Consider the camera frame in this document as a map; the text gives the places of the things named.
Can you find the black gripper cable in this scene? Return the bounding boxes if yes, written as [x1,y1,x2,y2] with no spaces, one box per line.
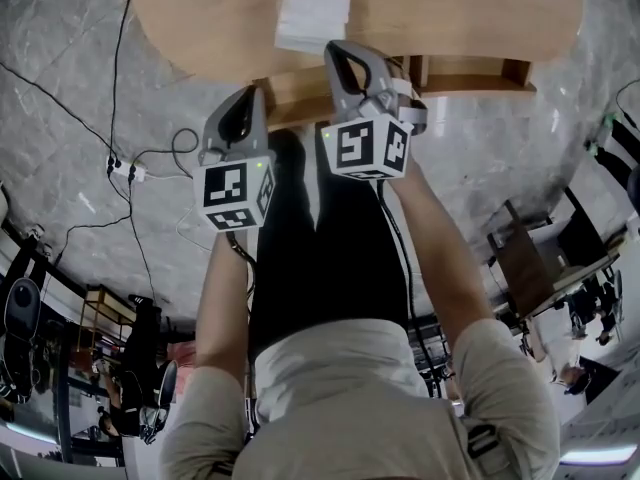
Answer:
[225,231,261,434]
[375,179,444,400]

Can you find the dark wooden chair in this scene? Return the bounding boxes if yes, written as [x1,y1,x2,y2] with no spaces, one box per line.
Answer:
[486,198,569,320]

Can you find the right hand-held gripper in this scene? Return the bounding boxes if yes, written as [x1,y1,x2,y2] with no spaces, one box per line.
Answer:
[319,40,430,183]

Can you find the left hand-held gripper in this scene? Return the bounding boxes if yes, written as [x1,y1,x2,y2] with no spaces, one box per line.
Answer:
[191,85,277,233]

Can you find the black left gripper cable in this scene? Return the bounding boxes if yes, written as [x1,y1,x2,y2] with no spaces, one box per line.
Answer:
[225,231,261,434]

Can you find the white cable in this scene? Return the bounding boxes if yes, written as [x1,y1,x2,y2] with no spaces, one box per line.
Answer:
[143,172,222,255]

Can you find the person's black trousers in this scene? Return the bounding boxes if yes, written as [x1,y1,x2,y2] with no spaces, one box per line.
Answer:
[246,126,412,362]

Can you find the yellow metal shelf frame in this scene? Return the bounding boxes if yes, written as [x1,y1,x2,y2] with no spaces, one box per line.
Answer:
[76,284,139,370]

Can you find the white power strip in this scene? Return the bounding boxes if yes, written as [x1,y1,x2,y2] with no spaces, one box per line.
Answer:
[105,159,150,183]

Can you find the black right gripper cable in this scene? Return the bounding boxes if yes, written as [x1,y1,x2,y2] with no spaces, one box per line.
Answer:
[375,179,444,400]

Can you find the person's right forearm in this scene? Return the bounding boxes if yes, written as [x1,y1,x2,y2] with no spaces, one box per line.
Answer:
[386,159,497,342]

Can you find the black strap buckle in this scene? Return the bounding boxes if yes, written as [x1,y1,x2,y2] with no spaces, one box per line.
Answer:
[465,421,507,475]

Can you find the wooden table top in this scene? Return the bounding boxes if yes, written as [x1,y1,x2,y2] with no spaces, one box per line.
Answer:
[122,0,587,87]

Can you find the black power cable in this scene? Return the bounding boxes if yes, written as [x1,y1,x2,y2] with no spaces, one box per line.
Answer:
[109,0,133,169]
[130,126,202,182]
[51,177,157,310]
[0,60,121,168]

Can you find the stack of white cloths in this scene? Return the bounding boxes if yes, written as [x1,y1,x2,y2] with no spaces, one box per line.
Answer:
[273,0,352,55]

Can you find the person's beige shirt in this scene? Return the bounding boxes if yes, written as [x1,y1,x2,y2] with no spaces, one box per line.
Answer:
[158,316,562,480]

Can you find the person's left forearm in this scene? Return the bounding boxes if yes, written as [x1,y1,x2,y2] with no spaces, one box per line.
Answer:
[193,226,260,372]

